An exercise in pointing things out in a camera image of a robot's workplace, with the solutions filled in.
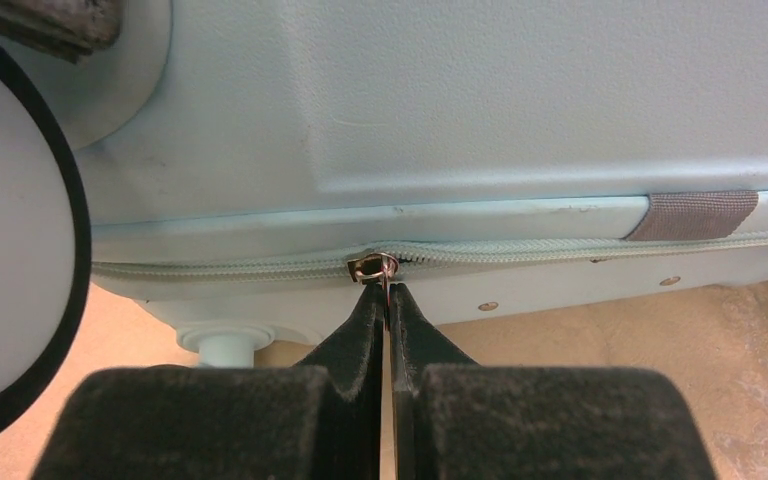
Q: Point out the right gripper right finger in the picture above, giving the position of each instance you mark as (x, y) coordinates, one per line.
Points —
(457, 419)

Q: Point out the light blue suitcase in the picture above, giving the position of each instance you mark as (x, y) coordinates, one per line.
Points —
(245, 169)

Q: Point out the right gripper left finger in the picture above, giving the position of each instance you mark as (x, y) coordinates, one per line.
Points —
(316, 419)

